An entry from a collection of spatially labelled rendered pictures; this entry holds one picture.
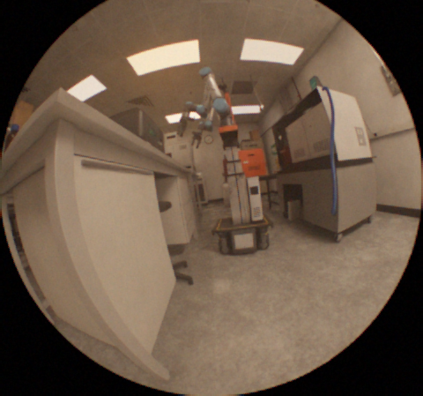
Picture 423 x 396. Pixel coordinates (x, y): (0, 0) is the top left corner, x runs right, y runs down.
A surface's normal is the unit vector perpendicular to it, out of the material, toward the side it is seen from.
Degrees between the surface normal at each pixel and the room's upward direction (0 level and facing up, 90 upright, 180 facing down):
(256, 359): 0
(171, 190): 90
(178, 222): 90
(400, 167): 90
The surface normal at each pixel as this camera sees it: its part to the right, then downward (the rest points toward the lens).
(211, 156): 0.01, 0.01
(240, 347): -0.14, -0.99
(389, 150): -0.99, 0.14
